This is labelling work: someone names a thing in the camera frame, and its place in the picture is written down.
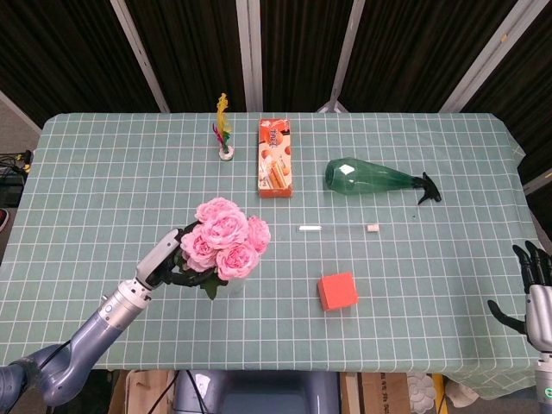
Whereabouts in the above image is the white flower-shaped object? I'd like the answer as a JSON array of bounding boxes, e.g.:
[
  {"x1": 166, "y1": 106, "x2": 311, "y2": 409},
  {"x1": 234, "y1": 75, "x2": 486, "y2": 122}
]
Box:
[{"x1": 407, "y1": 373, "x2": 438, "y2": 413}]

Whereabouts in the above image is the black pleated curtain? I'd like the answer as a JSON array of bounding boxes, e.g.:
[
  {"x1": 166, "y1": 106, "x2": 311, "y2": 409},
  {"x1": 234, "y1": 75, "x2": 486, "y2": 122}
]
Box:
[{"x1": 0, "y1": 0, "x2": 552, "y2": 186}]

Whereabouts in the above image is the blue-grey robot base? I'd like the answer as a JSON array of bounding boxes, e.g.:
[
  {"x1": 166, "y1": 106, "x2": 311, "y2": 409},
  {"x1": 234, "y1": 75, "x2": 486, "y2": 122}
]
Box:
[{"x1": 172, "y1": 369, "x2": 342, "y2": 414}]

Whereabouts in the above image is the brown cardboard box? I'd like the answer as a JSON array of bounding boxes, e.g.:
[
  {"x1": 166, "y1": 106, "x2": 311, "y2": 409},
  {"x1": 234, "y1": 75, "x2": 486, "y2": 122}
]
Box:
[{"x1": 360, "y1": 373, "x2": 411, "y2": 414}]

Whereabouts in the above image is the clear glass tube with stopper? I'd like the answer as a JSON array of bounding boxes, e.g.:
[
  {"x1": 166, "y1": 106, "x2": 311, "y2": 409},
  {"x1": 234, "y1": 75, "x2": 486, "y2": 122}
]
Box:
[{"x1": 296, "y1": 223, "x2": 380, "y2": 235}]

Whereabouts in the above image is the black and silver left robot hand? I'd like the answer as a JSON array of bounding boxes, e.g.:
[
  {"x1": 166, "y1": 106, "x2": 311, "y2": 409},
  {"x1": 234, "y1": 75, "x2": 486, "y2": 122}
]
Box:
[{"x1": 135, "y1": 221, "x2": 217, "y2": 292}]

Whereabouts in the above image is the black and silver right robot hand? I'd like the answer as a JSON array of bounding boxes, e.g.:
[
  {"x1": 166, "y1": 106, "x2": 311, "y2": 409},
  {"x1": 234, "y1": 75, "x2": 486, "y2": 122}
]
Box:
[{"x1": 487, "y1": 240, "x2": 552, "y2": 353}]

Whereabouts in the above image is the pink rose bouquet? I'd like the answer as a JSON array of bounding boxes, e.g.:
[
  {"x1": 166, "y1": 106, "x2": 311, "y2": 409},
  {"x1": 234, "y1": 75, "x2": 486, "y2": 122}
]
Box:
[{"x1": 179, "y1": 197, "x2": 272, "y2": 301}]

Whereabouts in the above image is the light wooden plank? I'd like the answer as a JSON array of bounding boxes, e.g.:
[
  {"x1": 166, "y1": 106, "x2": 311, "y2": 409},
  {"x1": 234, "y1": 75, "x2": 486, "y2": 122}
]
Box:
[{"x1": 340, "y1": 373, "x2": 361, "y2": 414}]

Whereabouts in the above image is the light wooden board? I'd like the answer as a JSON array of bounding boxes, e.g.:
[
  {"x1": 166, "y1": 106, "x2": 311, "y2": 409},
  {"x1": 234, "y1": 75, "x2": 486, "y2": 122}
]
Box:
[{"x1": 107, "y1": 369, "x2": 176, "y2": 414}]

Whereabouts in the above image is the yellow feather shuttlecock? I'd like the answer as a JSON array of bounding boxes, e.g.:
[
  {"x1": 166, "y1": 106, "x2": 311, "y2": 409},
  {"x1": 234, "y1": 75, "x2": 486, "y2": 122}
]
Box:
[{"x1": 210, "y1": 92, "x2": 236, "y2": 162}]

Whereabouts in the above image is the green checked tablecloth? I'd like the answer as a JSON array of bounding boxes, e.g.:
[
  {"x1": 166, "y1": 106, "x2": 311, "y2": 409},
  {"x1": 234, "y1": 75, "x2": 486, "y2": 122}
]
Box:
[{"x1": 0, "y1": 112, "x2": 552, "y2": 400}]

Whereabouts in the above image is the orange cube block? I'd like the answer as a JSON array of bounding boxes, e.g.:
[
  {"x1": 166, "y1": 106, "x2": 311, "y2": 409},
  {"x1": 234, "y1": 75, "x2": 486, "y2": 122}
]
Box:
[{"x1": 317, "y1": 271, "x2": 360, "y2": 312}]

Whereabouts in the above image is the bundle of cables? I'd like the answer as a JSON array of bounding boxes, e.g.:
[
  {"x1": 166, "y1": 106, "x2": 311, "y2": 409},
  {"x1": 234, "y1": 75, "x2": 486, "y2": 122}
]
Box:
[{"x1": 0, "y1": 148, "x2": 35, "y2": 174}]

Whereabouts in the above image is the grey metal frame post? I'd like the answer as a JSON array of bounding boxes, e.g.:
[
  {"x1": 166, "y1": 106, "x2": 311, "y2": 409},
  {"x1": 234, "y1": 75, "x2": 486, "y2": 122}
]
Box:
[
  {"x1": 110, "y1": 0, "x2": 171, "y2": 114},
  {"x1": 317, "y1": 0, "x2": 367, "y2": 114},
  {"x1": 235, "y1": 0, "x2": 265, "y2": 113},
  {"x1": 439, "y1": 0, "x2": 530, "y2": 114}
]

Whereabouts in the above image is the green plastic spray bottle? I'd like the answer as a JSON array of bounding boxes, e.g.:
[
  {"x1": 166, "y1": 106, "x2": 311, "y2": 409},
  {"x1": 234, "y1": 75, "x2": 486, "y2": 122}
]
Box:
[{"x1": 323, "y1": 157, "x2": 442, "y2": 205}]

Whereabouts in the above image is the orange biscuit box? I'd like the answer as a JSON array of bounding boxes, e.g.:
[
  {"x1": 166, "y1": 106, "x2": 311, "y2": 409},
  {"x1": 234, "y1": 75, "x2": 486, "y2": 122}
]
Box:
[{"x1": 257, "y1": 118, "x2": 295, "y2": 199}]

